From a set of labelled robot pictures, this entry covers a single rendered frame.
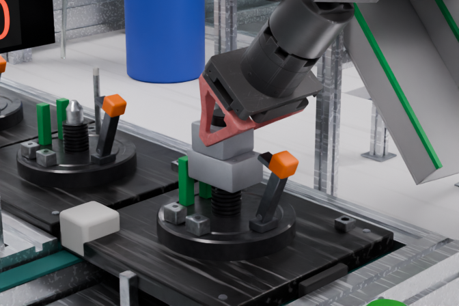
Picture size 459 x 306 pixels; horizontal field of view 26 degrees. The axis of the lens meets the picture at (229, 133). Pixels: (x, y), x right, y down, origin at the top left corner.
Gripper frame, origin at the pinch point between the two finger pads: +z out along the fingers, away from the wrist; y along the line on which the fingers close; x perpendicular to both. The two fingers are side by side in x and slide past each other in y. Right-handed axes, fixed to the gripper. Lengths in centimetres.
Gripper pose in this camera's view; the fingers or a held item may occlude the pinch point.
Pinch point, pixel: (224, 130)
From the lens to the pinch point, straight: 97.0
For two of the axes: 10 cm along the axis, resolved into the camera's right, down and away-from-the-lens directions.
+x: 5.4, 7.8, -3.0
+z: -4.4, 5.7, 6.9
